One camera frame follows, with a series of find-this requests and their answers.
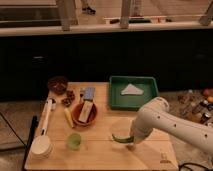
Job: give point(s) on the green pepper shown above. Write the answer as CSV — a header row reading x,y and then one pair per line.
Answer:
x,y
123,140

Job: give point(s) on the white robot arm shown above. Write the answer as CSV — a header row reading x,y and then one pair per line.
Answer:
x,y
154,114

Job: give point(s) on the green plastic tray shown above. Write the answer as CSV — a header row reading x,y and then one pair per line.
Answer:
x,y
117,101

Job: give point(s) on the white cloth in tray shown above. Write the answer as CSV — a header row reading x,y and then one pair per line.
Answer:
x,y
131,89

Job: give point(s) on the wooden block in bowl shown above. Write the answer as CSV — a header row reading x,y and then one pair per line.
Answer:
x,y
85,112

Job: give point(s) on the brown pine cone cluster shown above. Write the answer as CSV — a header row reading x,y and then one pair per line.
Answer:
x,y
70,97

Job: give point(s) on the orange bowl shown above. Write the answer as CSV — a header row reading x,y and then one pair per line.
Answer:
x,y
76,112

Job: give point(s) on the yellow corn cob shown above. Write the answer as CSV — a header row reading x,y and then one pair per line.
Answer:
x,y
69,117

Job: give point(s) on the dark red bowl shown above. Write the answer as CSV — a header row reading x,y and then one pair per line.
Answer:
x,y
58,84

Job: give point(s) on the wooden cutting board table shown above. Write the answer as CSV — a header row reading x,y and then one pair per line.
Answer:
x,y
98,152

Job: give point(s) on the small green cup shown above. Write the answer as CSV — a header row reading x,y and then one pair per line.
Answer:
x,y
73,141

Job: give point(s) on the spice jar rack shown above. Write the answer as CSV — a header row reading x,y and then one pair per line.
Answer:
x,y
197,106

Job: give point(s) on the white handled ladle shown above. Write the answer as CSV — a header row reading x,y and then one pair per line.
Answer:
x,y
41,145

